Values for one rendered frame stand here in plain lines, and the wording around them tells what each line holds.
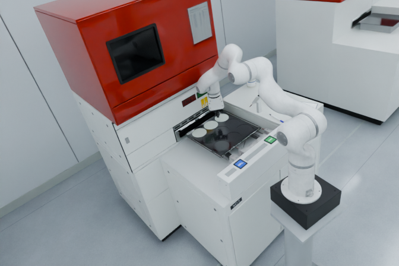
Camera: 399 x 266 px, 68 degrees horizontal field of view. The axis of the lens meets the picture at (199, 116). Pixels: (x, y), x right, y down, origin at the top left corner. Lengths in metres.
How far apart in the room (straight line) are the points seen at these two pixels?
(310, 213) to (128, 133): 1.08
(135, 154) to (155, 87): 0.45
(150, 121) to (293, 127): 0.94
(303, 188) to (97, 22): 1.24
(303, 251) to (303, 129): 0.82
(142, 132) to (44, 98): 1.51
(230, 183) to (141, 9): 1.00
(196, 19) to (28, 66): 1.75
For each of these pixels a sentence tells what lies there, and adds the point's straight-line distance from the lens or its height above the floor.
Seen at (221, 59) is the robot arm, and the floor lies 1.46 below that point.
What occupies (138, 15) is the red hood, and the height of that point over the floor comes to 1.75.
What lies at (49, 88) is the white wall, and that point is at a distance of 3.16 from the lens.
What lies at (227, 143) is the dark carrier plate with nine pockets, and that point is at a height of 0.90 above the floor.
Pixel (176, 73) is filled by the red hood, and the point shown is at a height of 1.35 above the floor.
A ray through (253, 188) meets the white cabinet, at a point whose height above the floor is 0.77.
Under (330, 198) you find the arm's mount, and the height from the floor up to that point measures 0.92.
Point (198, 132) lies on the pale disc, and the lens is 2.01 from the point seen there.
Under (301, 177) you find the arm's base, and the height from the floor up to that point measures 1.06.
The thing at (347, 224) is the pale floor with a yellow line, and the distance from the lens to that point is 2.64.
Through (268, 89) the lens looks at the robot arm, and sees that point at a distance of 1.38.
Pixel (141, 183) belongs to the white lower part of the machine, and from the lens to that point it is 2.05.
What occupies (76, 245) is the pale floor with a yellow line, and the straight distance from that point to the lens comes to 2.92.
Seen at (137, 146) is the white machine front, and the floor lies 0.99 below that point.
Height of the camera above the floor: 2.10
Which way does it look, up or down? 34 degrees down
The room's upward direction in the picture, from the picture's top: 11 degrees counter-clockwise
